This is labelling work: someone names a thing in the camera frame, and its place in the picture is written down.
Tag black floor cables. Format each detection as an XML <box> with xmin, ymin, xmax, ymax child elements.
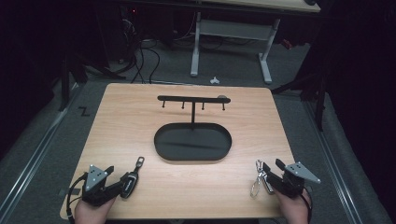
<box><xmin>118</xmin><ymin>17</ymin><xmax>162</xmax><ymax>85</ymax></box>

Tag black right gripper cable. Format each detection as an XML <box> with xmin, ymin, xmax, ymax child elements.
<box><xmin>300</xmin><ymin>186</ymin><xmax>314</xmax><ymax>224</ymax></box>

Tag person's right hand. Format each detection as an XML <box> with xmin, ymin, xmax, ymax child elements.
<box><xmin>274</xmin><ymin>187</ymin><xmax>312</xmax><ymax>224</ymax></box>

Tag black key rack with tray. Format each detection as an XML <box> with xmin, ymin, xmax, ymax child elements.
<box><xmin>153</xmin><ymin>94</ymin><xmax>233</xmax><ymax>162</ymax></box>

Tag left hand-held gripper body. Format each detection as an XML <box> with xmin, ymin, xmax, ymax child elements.
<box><xmin>81</xmin><ymin>164</ymin><xmax>124</xmax><ymax>207</ymax></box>

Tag black metal stand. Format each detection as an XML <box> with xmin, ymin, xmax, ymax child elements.
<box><xmin>58</xmin><ymin>46</ymin><xmax>127</xmax><ymax>112</ymax></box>
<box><xmin>270</xmin><ymin>69</ymin><xmax>329</xmax><ymax>133</ymax></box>

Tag black car key fob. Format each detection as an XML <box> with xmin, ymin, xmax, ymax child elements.
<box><xmin>120</xmin><ymin>156</ymin><xmax>146</xmax><ymax>200</ymax></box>

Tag person's left hand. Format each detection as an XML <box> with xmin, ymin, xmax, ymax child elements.
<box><xmin>74</xmin><ymin>196</ymin><xmax>117</xmax><ymax>224</ymax></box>

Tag white-framed desk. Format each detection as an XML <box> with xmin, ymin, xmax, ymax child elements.
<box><xmin>189</xmin><ymin>0</ymin><xmax>322</xmax><ymax>85</ymax></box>

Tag metal floor rail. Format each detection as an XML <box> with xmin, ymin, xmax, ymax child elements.
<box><xmin>0</xmin><ymin>83</ymin><xmax>82</xmax><ymax>218</ymax></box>
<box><xmin>303</xmin><ymin>99</ymin><xmax>364</xmax><ymax>224</ymax></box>

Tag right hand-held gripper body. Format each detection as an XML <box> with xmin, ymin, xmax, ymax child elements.
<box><xmin>274</xmin><ymin>161</ymin><xmax>322</xmax><ymax>199</ymax></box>

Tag silver key bunch with ring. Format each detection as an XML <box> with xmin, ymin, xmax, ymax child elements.
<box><xmin>249</xmin><ymin>159</ymin><xmax>276</xmax><ymax>200</ymax></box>

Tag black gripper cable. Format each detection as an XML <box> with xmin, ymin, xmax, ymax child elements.
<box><xmin>65</xmin><ymin>172</ymin><xmax>89</xmax><ymax>224</ymax></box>
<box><xmin>300</xmin><ymin>186</ymin><xmax>314</xmax><ymax>224</ymax></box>

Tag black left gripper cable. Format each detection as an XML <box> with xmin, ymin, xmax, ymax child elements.
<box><xmin>65</xmin><ymin>172</ymin><xmax>89</xmax><ymax>224</ymax></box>

